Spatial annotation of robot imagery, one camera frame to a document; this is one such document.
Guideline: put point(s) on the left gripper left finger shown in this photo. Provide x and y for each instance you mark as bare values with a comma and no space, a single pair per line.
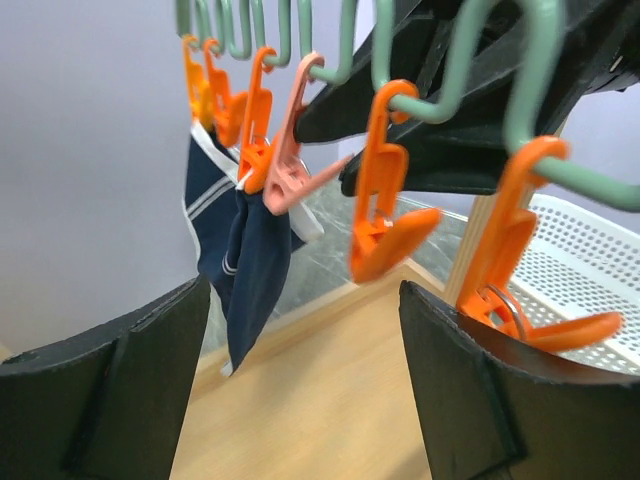
108,403

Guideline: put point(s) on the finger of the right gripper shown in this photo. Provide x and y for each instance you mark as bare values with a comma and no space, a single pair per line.
421,34
465,155

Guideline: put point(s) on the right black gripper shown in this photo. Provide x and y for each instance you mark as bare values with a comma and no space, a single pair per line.
601,48

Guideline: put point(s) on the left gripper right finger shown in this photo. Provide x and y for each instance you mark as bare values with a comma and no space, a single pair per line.
492,407

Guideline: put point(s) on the green wire hanger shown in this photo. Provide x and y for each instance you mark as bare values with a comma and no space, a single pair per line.
539,37

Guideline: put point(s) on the pink clip on green hanger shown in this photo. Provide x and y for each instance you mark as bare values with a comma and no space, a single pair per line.
288,180

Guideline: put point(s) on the navy blue underwear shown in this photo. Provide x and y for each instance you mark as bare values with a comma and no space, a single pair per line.
242,249

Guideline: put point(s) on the far orange clip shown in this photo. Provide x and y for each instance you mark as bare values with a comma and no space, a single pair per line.
198,91

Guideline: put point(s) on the white perforated plastic basket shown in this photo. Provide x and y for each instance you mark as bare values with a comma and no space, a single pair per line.
578,264

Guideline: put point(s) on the wooden clothes rack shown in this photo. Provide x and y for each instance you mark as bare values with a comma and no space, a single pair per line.
325,395

